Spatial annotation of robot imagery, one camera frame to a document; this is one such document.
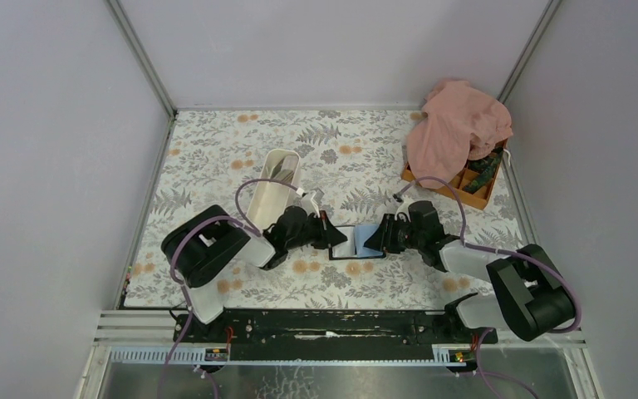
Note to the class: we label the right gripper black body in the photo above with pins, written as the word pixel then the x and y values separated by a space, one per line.
pixel 388 234

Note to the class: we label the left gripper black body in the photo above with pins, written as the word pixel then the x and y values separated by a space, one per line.
pixel 318 232

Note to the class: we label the cream plastic oblong tray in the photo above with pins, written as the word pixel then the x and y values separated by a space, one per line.
pixel 270 199

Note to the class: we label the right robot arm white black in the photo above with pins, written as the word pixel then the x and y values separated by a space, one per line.
pixel 529 297

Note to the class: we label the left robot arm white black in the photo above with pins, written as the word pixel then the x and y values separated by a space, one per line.
pixel 200 249

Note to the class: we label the wooden organizer box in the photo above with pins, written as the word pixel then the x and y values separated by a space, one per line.
pixel 476 181

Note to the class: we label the floral patterned table mat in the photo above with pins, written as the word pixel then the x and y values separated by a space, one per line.
pixel 354 157

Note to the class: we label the pink cloth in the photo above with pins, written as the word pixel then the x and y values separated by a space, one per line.
pixel 461 123

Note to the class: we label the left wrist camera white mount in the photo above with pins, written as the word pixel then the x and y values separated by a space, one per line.
pixel 310 201

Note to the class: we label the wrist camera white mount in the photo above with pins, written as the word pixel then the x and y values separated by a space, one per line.
pixel 403 203
pixel 310 201

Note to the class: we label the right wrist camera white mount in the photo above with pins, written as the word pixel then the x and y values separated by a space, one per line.
pixel 403 203

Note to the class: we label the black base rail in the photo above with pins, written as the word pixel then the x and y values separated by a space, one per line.
pixel 331 335

